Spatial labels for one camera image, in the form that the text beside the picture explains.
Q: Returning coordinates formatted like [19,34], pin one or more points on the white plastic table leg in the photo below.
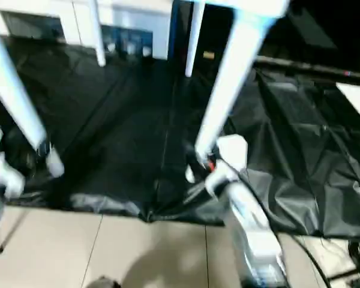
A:
[97,33]
[193,39]
[228,90]
[15,84]

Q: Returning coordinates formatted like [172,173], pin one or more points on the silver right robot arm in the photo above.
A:
[252,225]

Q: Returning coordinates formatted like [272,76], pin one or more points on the black mat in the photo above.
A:
[123,126]

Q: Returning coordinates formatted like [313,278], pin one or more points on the black stand leg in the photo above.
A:
[348,273]
[6,237]

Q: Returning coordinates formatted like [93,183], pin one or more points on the small tan label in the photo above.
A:
[208,55]

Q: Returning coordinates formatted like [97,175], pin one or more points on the white cup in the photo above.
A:
[146,52]

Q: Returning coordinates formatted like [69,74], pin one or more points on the black flat monitor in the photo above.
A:
[312,67]

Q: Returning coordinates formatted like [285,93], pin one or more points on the white jar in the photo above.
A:
[110,47]

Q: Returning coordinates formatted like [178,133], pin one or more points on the white glass-door cabinet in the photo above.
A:
[78,15]

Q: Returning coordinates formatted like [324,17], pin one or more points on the white drawer unit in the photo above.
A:
[358,99]

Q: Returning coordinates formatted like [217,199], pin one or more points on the black backdrop cloth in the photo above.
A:
[318,30]

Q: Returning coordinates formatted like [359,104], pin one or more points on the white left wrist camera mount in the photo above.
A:
[3,168]

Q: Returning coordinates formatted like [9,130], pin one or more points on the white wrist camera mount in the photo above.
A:
[231,150]
[3,168]

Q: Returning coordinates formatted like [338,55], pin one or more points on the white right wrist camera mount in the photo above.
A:
[231,150]

